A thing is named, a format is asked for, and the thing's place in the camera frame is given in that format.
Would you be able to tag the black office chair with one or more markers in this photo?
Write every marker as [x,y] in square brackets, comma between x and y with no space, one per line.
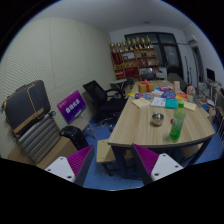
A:
[100,98]

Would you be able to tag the small steel cup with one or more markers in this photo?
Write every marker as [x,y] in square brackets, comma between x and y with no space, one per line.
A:
[158,119]

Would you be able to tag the wooden shelf unit with trophies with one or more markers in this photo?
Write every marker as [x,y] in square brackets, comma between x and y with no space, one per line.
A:
[133,60]

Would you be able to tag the black computer monitor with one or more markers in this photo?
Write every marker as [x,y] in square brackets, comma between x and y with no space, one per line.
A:
[210,75]

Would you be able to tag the cluttered wooden desk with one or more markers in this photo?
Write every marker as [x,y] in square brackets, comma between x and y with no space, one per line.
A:
[213,100]

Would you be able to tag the black laptop bag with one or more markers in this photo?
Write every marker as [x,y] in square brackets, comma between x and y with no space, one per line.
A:
[25,105]

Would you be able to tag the teal book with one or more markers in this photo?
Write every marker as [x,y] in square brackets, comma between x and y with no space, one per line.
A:
[171,103]

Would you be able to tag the green drink bottle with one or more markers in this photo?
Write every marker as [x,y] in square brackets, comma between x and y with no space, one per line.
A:
[176,125]

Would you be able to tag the potted pink flowers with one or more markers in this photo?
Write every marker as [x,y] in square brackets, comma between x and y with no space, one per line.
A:
[191,92]

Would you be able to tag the black framed glass door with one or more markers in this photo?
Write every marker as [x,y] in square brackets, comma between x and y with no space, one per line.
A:
[171,53]

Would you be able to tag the purple sign board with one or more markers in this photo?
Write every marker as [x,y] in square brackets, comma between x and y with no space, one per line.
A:
[70,106]

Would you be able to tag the low wooden bench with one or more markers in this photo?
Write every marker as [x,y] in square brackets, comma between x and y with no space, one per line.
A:
[63,148]

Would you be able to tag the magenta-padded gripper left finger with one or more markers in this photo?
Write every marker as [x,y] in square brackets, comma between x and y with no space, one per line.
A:
[60,166]

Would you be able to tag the white paper sheet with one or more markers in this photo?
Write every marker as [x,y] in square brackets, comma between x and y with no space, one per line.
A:
[158,102]

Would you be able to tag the yellow gift box red ribbon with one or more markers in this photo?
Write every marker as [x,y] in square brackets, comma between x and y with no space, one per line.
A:
[146,87]

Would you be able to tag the grey ribbed suitcase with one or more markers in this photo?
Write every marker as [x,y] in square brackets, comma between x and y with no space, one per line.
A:
[38,138]

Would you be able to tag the beige standing box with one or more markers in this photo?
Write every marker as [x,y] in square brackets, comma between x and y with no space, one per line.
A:
[176,86]

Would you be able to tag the blue flat box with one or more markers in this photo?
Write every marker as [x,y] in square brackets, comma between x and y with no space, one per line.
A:
[143,96]

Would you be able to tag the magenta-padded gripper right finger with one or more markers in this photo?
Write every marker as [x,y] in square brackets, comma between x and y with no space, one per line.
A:
[165,165]

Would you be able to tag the orange book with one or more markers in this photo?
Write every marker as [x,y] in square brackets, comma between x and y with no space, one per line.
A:
[181,96]

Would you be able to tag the white wall air conditioner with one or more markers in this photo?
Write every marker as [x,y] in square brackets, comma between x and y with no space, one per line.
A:
[192,39]

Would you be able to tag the small white side table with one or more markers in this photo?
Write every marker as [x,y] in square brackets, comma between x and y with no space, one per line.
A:
[118,81]

